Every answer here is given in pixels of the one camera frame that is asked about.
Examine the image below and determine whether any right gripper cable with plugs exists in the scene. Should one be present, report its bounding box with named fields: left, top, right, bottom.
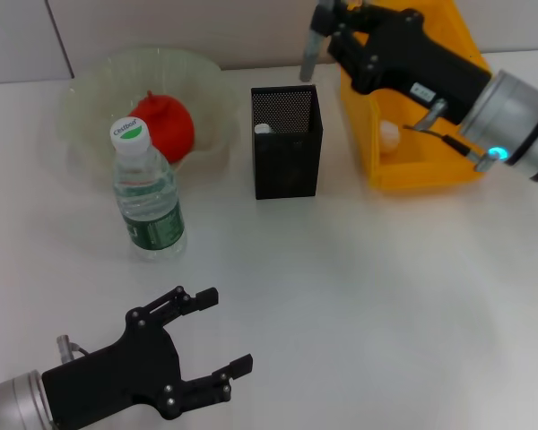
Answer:
left=405, top=99, right=499, bottom=174

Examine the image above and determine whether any yellow plastic bin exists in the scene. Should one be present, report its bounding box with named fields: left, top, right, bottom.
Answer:
left=339, top=0, right=507, bottom=193

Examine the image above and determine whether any red-orange toy orange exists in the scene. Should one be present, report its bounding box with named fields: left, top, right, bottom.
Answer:
left=128, top=90, right=196, bottom=165

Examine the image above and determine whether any clear green-label water bottle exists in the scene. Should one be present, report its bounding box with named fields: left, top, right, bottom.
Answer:
left=110, top=116, right=188, bottom=262

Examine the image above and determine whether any gripper cable with plugs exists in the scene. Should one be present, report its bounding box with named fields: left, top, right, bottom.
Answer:
left=56, top=334, right=91, bottom=360
left=405, top=99, right=499, bottom=174

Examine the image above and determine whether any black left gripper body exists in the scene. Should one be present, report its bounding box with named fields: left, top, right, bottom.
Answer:
left=41, top=307, right=183, bottom=426

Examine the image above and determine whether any white paper ball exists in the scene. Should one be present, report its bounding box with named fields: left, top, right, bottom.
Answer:
left=379, top=119, right=403, bottom=154

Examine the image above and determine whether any left gripper cable with plugs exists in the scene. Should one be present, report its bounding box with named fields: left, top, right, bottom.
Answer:
left=56, top=334, right=91, bottom=360

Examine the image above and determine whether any green glass fruit plate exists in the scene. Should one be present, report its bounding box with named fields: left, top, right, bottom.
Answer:
left=57, top=44, right=239, bottom=180

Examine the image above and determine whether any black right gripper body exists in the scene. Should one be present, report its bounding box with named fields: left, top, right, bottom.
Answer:
left=349, top=9, right=494, bottom=125

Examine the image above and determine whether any grey marker pen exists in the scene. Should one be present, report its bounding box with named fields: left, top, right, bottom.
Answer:
left=299, top=0, right=332, bottom=82

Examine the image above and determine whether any black mesh pen holder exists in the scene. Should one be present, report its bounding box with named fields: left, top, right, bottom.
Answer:
left=250, top=83, right=325, bottom=201

